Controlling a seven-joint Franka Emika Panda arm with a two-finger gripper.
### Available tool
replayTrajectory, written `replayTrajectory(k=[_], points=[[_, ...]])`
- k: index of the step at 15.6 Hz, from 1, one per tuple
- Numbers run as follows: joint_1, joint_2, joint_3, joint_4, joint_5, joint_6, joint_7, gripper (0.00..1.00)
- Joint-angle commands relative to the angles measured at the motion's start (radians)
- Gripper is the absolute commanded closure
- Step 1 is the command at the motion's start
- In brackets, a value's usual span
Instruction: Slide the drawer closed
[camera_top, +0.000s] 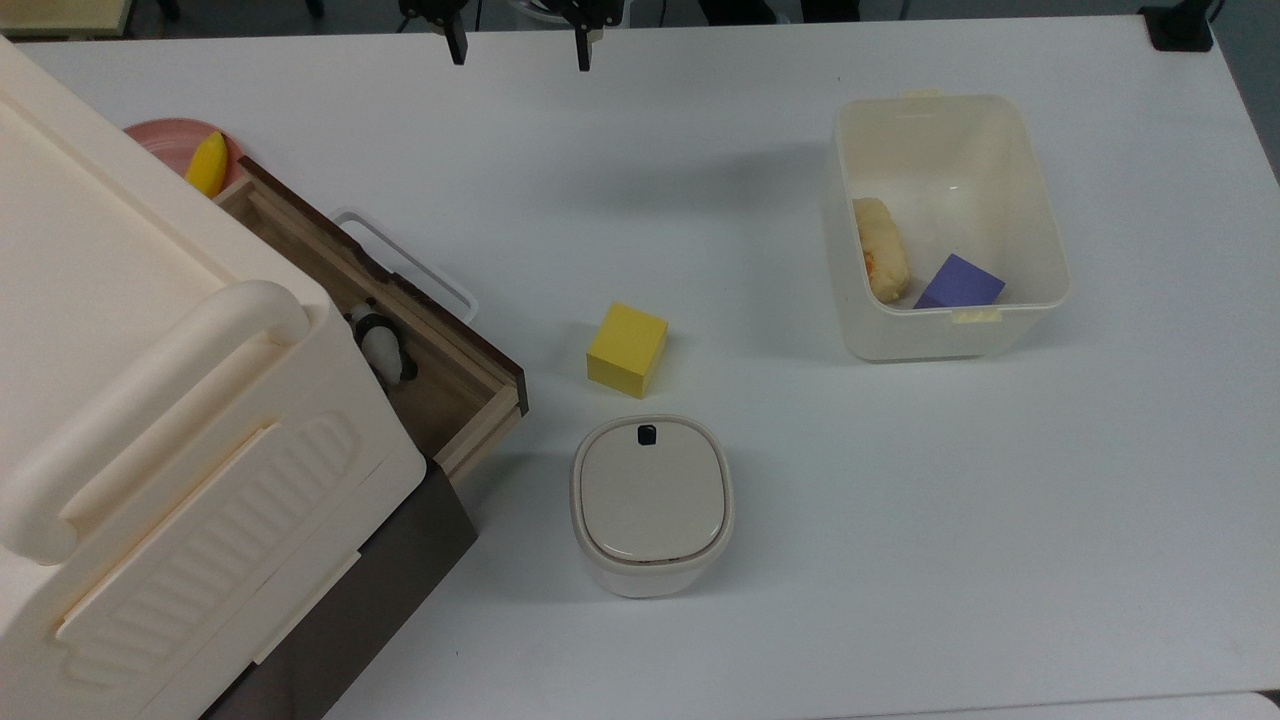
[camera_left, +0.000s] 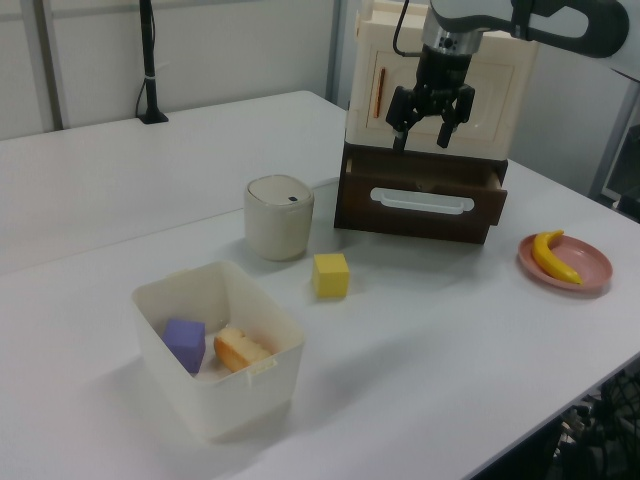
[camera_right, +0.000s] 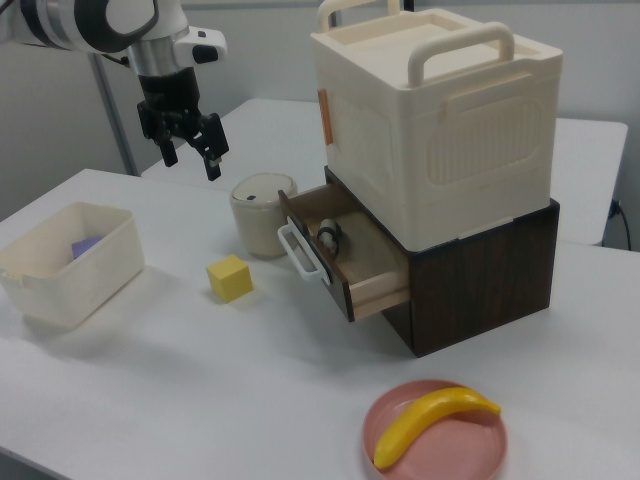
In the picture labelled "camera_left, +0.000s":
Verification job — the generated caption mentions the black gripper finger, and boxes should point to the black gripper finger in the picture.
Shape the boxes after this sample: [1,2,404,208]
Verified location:
[385,85,427,152]
[437,87,476,149]

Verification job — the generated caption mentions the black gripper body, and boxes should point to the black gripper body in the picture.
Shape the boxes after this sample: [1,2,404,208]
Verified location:
[411,44,476,115]

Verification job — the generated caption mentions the brown drawer with white handle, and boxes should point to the brown drawer with white handle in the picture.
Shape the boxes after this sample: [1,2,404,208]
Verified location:
[333,149,509,246]

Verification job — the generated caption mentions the dark brown drawer cabinet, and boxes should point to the dark brown drawer cabinet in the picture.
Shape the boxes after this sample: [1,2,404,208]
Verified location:
[342,141,510,177]

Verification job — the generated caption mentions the cream plastic storage box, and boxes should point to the cream plastic storage box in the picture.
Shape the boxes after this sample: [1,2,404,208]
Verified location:
[346,0,540,161]

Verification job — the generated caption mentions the yellow toy banana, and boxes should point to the yellow toy banana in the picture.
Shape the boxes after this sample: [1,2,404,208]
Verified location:
[530,229,585,287]

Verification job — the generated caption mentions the beige mini trash bin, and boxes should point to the beige mini trash bin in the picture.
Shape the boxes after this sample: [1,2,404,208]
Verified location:
[243,173,316,263]

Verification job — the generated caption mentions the yellow cube block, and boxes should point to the yellow cube block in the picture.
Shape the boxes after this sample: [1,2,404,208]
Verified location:
[311,252,351,300]

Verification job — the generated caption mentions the pink plate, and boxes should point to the pink plate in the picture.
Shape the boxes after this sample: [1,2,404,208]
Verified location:
[517,233,614,299]

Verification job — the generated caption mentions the toy bread piece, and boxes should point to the toy bread piece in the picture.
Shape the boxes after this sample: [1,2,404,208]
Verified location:
[213,325,274,374]

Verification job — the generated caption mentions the purple cube block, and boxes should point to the purple cube block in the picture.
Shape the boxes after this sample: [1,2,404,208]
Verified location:
[162,318,207,375]

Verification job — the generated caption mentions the white plastic container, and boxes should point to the white plastic container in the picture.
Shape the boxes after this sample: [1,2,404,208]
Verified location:
[130,259,307,444]

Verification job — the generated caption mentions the black mesh object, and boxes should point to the black mesh object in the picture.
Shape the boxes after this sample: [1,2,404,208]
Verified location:
[549,359,640,480]

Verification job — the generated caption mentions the orange door handle strip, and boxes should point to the orange door handle strip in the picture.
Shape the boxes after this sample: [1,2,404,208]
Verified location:
[373,66,388,120]

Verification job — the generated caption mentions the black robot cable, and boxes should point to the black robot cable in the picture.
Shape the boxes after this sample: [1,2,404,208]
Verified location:
[391,0,422,58]

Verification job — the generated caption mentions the black camera stand pole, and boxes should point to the black camera stand pole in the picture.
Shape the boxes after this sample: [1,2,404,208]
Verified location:
[137,0,170,125]

